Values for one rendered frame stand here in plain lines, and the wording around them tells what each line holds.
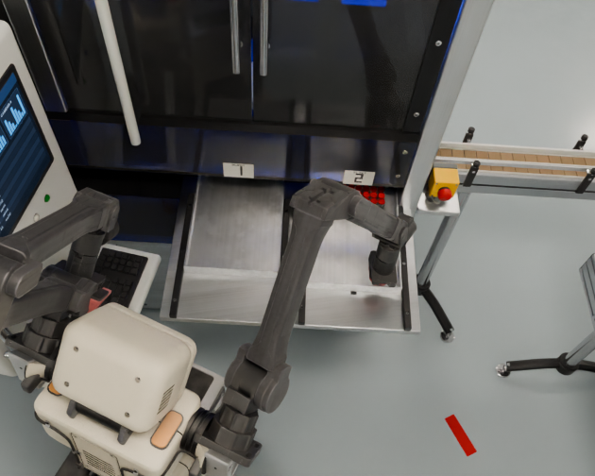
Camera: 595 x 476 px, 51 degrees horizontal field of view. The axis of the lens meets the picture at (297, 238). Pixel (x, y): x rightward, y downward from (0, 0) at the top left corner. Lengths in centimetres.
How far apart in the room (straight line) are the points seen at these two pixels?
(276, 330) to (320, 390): 140
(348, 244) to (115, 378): 90
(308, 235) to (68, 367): 48
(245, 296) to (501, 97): 234
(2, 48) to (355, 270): 102
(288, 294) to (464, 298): 178
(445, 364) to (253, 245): 118
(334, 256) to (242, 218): 30
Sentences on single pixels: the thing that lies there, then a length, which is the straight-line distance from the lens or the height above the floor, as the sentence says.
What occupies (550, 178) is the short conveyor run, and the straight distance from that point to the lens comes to 206.
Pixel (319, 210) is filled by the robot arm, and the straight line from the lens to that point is 107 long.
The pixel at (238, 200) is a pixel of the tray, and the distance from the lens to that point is 186.
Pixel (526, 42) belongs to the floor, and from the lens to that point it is 409.
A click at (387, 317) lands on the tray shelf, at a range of 170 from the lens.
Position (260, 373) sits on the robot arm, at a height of 127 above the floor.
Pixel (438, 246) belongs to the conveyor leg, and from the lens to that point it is 237.
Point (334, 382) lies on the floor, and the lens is 255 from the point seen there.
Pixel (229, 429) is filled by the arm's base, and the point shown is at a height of 123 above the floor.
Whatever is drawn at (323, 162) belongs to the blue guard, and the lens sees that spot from 171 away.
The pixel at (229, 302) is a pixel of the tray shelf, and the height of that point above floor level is 88.
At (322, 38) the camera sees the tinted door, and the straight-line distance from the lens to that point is 143.
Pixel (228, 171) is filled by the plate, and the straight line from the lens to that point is 176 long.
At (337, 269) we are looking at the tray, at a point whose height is 88.
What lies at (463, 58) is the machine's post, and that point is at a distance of 148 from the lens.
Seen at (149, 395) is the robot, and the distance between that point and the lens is 110.
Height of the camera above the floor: 239
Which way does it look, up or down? 57 degrees down
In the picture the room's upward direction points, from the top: 6 degrees clockwise
